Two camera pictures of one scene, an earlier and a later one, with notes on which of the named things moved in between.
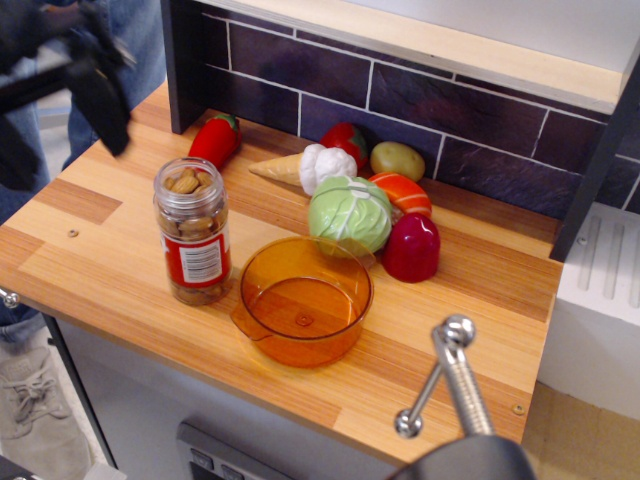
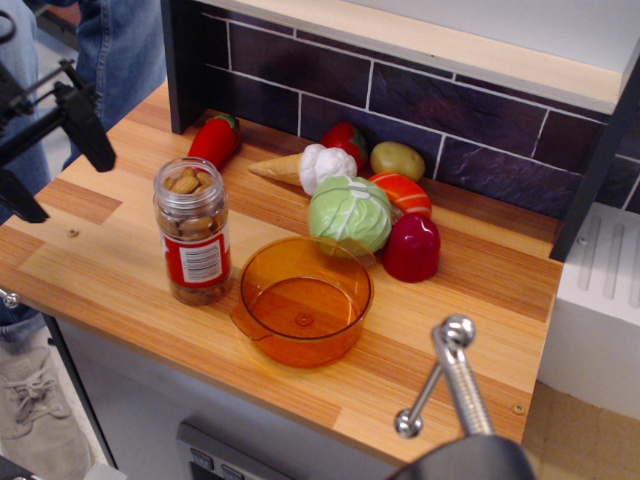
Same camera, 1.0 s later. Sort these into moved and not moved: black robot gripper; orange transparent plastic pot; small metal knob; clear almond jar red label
Moved: black robot gripper
Not moved: small metal knob; clear almond jar red label; orange transparent plastic pot
